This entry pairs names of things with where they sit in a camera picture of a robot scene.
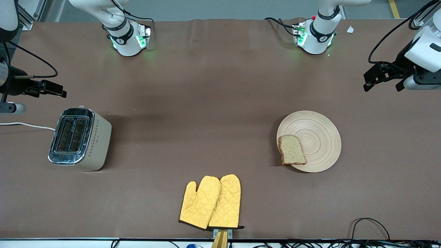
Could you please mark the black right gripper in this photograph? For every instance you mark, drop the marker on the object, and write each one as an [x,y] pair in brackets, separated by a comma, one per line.
[15,85]

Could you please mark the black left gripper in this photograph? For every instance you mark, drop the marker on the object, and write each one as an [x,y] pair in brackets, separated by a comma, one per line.
[400,66]

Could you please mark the round wooden plate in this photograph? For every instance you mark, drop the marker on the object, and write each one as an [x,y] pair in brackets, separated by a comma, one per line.
[320,137]

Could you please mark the bread slice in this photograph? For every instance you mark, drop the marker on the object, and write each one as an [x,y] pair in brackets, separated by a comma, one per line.
[291,150]

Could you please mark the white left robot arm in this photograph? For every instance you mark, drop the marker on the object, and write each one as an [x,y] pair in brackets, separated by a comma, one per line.
[320,34]

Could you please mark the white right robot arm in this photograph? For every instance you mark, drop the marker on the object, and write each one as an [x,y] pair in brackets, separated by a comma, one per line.
[124,38]

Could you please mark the cream and chrome toaster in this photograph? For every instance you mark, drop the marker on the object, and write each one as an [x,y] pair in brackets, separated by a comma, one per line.
[82,141]

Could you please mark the small white paper scrap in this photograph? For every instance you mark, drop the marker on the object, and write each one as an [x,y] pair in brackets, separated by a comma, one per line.
[350,29]

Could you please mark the brown table cover mat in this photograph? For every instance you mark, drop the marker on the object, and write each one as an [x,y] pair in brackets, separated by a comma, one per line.
[220,86]

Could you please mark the yellow quilted oven mitt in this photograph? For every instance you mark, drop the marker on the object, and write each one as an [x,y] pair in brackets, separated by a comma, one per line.
[227,203]
[200,206]

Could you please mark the aluminium frame profile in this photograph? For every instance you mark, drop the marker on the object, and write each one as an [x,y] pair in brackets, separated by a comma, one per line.
[29,20]
[418,20]

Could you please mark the small metal bracket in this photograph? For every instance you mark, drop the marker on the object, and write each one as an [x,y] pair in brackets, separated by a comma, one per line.
[230,233]

